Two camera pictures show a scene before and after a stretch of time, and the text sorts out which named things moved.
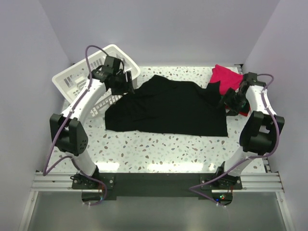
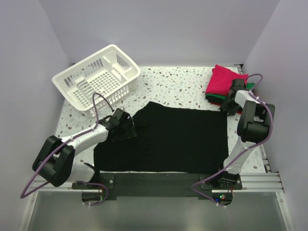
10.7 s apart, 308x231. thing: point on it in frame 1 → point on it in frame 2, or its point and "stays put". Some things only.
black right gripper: x=233 y=110 stays put
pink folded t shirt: x=228 y=78 stays put
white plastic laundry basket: x=68 y=82 stays put
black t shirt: x=163 y=105 → x=169 y=139
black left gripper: x=122 y=90 → x=129 y=132
